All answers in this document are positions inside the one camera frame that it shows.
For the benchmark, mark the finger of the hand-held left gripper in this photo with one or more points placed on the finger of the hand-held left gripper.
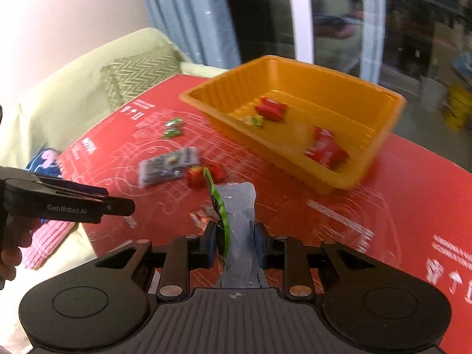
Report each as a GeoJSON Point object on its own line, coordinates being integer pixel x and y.
{"type": "Point", "coordinates": [84, 190]}
{"type": "Point", "coordinates": [118, 206]}

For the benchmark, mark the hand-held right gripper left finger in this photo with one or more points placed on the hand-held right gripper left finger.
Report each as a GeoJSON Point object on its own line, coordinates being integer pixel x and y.
{"type": "Point", "coordinates": [212, 245]}

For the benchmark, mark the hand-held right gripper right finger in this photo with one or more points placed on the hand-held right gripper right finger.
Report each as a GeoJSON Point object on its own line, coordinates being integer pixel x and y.
{"type": "Point", "coordinates": [259, 245]}

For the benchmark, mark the clear brown candy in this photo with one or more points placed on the clear brown candy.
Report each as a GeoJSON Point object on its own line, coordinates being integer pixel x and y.
{"type": "Point", "coordinates": [202, 218]}

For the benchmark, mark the white green snack pouch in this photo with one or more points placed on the white green snack pouch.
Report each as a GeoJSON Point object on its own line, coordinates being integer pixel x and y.
{"type": "Point", "coordinates": [239, 210]}

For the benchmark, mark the grey clear snack packet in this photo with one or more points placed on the grey clear snack packet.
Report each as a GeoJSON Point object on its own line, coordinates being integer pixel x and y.
{"type": "Point", "coordinates": [167, 166]}

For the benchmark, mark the small red candy packet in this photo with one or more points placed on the small red candy packet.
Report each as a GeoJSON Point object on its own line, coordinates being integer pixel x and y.
{"type": "Point", "coordinates": [199, 177]}

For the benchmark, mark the green candy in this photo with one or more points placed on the green candy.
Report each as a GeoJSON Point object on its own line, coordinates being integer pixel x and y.
{"type": "Point", "coordinates": [173, 127]}

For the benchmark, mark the yellow candy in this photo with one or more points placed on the yellow candy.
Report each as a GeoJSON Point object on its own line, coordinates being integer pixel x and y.
{"type": "Point", "coordinates": [257, 120]}

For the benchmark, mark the red snack packet white label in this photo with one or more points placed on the red snack packet white label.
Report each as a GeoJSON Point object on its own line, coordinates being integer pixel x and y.
{"type": "Point", "coordinates": [271, 108]}

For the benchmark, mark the orange plastic tray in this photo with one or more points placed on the orange plastic tray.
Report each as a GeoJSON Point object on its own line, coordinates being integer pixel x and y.
{"type": "Point", "coordinates": [313, 77]}

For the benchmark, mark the person's left hand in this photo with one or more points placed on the person's left hand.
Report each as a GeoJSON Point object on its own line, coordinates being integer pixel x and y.
{"type": "Point", "coordinates": [11, 256]}

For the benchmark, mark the pink striped cloth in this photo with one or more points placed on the pink striped cloth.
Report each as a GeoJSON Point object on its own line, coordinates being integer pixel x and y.
{"type": "Point", "coordinates": [48, 241]}

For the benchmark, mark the blue printed blanket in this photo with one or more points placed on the blue printed blanket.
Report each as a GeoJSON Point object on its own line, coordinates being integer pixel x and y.
{"type": "Point", "coordinates": [44, 160]}

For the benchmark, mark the pale yellow sofa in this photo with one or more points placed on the pale yellow sofa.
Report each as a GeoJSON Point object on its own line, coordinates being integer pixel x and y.
{"type": "Point", "coordinates": [55, 110]}

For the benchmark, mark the green zigzag cushion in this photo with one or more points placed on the green zigzag cushion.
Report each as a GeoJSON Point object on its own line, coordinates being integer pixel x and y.
{"type": "Point", "coordinates": [140, 70]}

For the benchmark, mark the red printed table mat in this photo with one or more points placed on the red printed table mat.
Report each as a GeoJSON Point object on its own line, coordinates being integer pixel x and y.
{"type": "Point", "coordinates": [405, 199]}

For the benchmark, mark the blue star curtain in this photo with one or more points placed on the blue star curtain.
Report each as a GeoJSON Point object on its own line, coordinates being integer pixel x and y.
{"type": "Point", "coordinates": [184, 7]}

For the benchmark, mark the white bucket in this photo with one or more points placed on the white bucket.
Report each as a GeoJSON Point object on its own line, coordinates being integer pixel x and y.
{"type": "Point", "coordinates": [433, 94]}

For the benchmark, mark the yellow bucket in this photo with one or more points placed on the yellow bucket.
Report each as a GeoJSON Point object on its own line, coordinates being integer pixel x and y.
{"type": "Point", "coordinates": [459, 108]}

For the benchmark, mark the white sliding door frame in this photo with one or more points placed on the white sliding door frame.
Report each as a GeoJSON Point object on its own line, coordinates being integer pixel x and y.
{"type": "Point", "coordinates": [298, 14]}

